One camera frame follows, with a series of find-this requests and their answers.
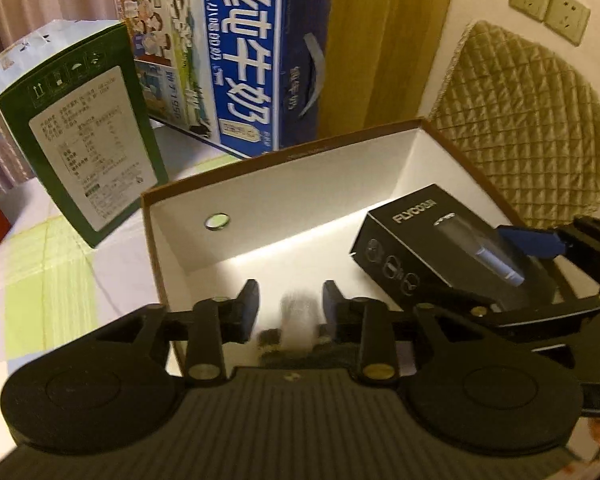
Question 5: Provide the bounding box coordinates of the black product box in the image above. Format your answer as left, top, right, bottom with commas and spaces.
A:
350, 183, 556, 311

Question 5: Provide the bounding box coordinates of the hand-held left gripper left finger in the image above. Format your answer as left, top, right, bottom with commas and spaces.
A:
92, 279, 260, 382

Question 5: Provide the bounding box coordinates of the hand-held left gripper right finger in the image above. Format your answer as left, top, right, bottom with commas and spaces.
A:
321, 279, 476, 382

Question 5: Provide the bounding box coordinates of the green carton box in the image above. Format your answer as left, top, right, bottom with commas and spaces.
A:
0, 20, 170, 248

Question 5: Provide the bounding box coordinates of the wooden door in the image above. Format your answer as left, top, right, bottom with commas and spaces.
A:
327, 0, 458, 138

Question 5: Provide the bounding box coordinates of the brown cardboard storage box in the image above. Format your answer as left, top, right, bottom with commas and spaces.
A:
140, 117, 536, 381

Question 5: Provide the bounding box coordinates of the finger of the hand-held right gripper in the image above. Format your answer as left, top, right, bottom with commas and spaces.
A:
497, 214, 600, 262
460, 292, 600, 348

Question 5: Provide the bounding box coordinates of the chair with quilted cover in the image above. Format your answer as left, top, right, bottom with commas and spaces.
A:
420, 20, 600, 231

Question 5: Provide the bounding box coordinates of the checked tablecloth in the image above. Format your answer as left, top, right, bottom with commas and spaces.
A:
0, 125, 241, 411

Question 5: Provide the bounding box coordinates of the blue carton box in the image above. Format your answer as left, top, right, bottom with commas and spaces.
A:
112, 0, 333, 153

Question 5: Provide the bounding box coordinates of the small grey-white object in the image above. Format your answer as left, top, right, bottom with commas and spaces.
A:
257, 287, 331, 361

